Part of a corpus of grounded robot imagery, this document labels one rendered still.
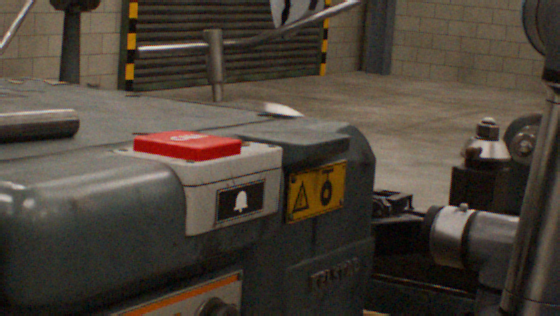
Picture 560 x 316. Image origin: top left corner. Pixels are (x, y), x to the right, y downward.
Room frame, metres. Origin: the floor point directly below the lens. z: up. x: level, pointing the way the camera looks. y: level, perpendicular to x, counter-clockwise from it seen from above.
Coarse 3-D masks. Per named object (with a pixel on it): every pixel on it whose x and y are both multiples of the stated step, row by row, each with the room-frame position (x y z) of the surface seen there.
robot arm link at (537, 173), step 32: (544, 0) 1.40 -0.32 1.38; (544, 32) 1.38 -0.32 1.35; (544, 64) 1.36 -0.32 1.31; (544, 128) 1.35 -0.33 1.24; (544, 160) 1.34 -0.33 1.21; (544, 192) 1.33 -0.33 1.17; (544, 224) 1.32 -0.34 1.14; (512, 256) 1.36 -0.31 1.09; (544, 256) 1.32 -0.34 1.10; (512, 288) 1.34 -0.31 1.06; (544, 288) 1.32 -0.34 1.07
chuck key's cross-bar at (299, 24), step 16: (352, 0) 1.55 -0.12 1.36; (368, 0) 1.57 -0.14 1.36; (320, 16) 1.52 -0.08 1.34; (272, 32) 1.48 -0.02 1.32; (288, 32) 1.50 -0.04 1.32; (144, 48) 1.39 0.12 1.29; (160, 48) 1.40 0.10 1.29; (176, 48) 1.41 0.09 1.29; (192, 48) 1.42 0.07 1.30; (208, 48) 1.44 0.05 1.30; (224, 48) 1.45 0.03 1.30; (240, 48) 1.46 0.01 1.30
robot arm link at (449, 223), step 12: (444, 216) 1.51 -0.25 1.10; (456, 216) 1.50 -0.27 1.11; (468, 216) 1.50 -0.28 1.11; (432, 228) 1.51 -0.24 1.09; (444, 228) 1.50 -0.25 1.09; (456, 228) 1.49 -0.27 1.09; (432, 240) 1.50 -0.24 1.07; (444, 240) 1.49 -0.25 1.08; (456, 240) 1.48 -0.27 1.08; (432, 252) 1.50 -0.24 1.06; (444, 252) 1.49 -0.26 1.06; (456, 252) 1.48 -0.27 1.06; (444, 264) 1.51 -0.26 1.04; (456, 264) 1.50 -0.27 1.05
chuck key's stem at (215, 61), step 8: (208, 32) 1.44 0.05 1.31; (216, 32) 1.44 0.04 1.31; (208, 40) 1.44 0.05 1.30; (216, 40) 1.44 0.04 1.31; (216, 48) 1.44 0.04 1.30; (208, 56) 1.44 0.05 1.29; (216, 56) 1.43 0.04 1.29; (208, 64) 1.44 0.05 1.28; (216, 64) 1.43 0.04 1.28; (224, 64) 1.44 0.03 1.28; (208, 72) 1.44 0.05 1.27; (216, 72) 1.43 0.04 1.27; (224, 72) 1.44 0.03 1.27; (208, 80) 1.44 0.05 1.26; (216, 80) 1.43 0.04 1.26; (224, 80) 1.44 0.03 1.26; (216, 88) 1.43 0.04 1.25; (216, 96) 1.43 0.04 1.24; (224, 96) 1.44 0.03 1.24
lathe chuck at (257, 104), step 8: (224, 104) 1.39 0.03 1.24; (232, 104) 1.39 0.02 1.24; (240, 104) 1.40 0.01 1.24; (248, 104) 1.41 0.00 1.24; (256, 104) 1.42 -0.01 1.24; (264, 104) 1.43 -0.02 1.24; (272, 104) 1.44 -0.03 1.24; (280, 104) 1.44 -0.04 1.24; (280, 112) 1.41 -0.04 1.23; (288, 112) 1.42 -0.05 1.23; (296, 112) 1.43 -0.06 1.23
